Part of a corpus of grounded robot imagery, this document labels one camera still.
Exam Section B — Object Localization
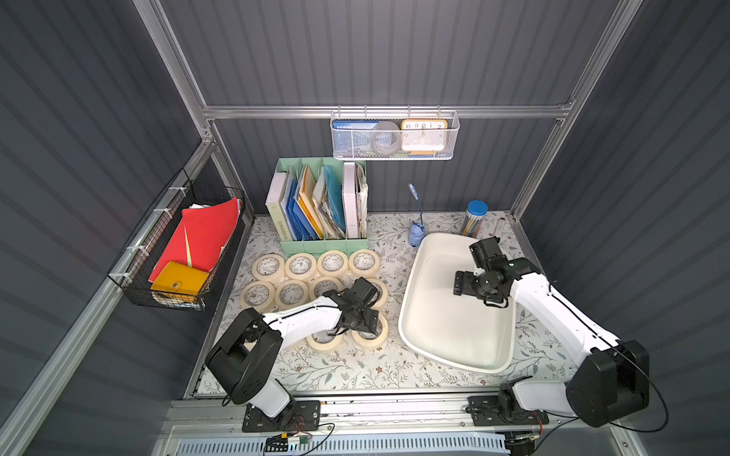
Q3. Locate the white slotted cable duct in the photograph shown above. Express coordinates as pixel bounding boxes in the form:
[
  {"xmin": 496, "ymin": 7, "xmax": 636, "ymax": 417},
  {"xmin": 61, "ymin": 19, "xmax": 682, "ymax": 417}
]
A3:
[{"xmin": 173, "ymin": 431, "xmax": 511, "ymax": 455}]

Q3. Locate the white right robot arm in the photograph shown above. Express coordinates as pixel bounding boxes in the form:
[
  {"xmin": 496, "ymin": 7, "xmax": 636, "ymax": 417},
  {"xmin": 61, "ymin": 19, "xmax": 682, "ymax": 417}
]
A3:
[{"xmin": 454, "ymin": 237, "xmax": 652, "ymax": 428}]

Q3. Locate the yellow wallet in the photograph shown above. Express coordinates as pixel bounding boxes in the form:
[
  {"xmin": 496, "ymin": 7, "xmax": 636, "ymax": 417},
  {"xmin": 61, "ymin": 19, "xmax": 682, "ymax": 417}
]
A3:
[{"xmin": 151, "ymin": 262, "xmax": 209, "ymax": 298}]

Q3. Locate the yellow white alarm clock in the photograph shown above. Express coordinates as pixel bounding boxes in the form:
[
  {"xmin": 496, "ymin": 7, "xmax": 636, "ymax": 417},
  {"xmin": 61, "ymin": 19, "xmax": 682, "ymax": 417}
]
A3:
[{"xmin": 400, "ymin": 119, "xmax": 449, "ymax": 154}]

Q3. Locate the mint green file organizer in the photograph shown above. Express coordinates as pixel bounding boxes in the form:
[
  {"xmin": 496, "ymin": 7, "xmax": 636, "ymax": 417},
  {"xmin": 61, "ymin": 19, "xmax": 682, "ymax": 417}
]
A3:
[{"xmin": 274, "ymin": 157, "xmax": 368, "ymax": 257}]

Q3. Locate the cream masking tape roll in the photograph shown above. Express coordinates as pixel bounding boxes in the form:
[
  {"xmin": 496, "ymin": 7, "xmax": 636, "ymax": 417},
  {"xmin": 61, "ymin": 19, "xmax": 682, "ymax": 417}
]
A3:
[
  {"xmin": 284, "ymin": 253, "xmax": 317, "ymax": 282},
  {"xmin": 239, "ymin": 280, "xmax": 276, "ymax": 314},
  {"xmin": 309, "ymin": 277, "xmax": 344, "ymax": 300},
  {"xmin": 306, "ymin": 331, "xmax": 344, "ymax": 353},
  {"xmin": 252, "ymin": 254, "xmax": 286, "ymax": 283},
  {"xmin": 352, "ymin": 313, "xmax": 389, "ymax": 350},
  {"xmin": 349, "ymin": 249, "xmax": 380, "ymax": 279},
  {"xmin": 317, "ymin": 250, "xmax": 349, "ymax": 279},
  {"xmin": 275, "ymin": 279, "xmax": 309, "ymax": 311},
  {"xmin": 368, "ymin": 277, "xmax": 390, "ymax": 311}
]

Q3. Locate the white wire wall basket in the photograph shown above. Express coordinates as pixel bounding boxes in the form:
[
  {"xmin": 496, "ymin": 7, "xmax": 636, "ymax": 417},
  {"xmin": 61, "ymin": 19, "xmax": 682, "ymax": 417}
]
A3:
[{"xmin": 330, "ymin": 108, "xmax": 461, "ymax": 162}]

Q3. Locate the cream book with black lettering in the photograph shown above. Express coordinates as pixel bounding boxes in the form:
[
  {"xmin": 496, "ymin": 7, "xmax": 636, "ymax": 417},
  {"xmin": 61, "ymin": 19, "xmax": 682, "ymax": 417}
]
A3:
[{"xmin": 265, "ymin": 172, "xmax": 293, "ymax": 241}]

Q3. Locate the red paper folder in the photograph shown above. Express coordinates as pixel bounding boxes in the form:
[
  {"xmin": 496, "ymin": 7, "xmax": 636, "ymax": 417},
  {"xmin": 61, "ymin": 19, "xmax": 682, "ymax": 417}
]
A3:
[{"xmin": 148, "ymin": 198, "xmax": 241, "ymax": 282}]

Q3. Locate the blue box in basket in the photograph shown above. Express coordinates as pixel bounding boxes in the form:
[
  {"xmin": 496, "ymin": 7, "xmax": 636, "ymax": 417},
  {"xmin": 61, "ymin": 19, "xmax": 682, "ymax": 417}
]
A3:
[{"xmin": 331, "ymin": 120, "xmax": 378, "ymax": 159}]

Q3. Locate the white plastic storage box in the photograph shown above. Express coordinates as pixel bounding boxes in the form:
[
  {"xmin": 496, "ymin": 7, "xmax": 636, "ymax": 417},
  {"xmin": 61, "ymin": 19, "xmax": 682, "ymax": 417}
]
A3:
[{"xmin": 398, "ymin": 233, "xmax": 516, "ymax": 374}]

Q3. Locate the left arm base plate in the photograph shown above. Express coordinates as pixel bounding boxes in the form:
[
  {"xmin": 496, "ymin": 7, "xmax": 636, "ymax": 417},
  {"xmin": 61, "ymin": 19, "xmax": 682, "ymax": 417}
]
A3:
[{"xmin": 241, "ymin": 400, "xmax": 321, "ymax": 433}]

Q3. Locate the floral patterned table mat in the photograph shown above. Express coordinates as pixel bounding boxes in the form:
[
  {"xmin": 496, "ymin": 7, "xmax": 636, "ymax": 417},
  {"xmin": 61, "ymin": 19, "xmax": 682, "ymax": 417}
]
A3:
[{"xmin": 214, "ymin": 210, "xmax": 577, "ymax": 394}]

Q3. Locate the grey tape roll in basket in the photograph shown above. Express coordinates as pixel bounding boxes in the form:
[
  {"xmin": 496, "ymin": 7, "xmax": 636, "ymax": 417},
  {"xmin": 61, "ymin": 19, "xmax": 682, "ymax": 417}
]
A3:
[{"xmin": 371, "ymin": 121, "xmax": 401, "ymax": 157}]

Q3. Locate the white binder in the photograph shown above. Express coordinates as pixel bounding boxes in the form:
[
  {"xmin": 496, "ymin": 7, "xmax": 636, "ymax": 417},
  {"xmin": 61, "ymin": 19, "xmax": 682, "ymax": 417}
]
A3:
[{"xmin": 342, "ymin": 163, "xmax": 359, "ymax": 239}]

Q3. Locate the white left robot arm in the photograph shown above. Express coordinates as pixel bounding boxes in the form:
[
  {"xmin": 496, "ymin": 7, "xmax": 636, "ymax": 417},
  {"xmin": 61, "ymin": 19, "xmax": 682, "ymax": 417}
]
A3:
[{"xmin": 205, "ymin": 277, "xmax": 382, "ymax": 424}]

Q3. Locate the black wire side basket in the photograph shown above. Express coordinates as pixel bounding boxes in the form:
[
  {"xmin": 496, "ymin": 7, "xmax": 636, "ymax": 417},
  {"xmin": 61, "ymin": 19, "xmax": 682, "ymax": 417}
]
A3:
[{"xmin": 108, "ymin": 171, "xmax": 246, "ymax": 312}]

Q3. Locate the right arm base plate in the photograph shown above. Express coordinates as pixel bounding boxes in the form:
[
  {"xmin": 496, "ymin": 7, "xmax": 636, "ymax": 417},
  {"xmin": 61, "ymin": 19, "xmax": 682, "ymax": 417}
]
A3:
[{"xmin": 465, "ymin": 393, "xmax": 549, "ymax": 427}]

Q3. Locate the clear tube of coloured pencils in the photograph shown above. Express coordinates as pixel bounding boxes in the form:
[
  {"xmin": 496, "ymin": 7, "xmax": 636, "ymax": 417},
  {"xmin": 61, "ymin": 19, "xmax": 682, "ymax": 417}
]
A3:
[{"xmin": 460, "ymin": 199, "xmax": 489, "ymax": 238}]

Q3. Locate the blue folder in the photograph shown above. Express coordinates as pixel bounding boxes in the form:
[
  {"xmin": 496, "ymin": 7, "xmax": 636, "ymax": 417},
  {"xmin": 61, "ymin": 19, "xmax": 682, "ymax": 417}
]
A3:
[{"xmin": 284, "ymin": 171, "xmax": 319, "ymax": 241}]

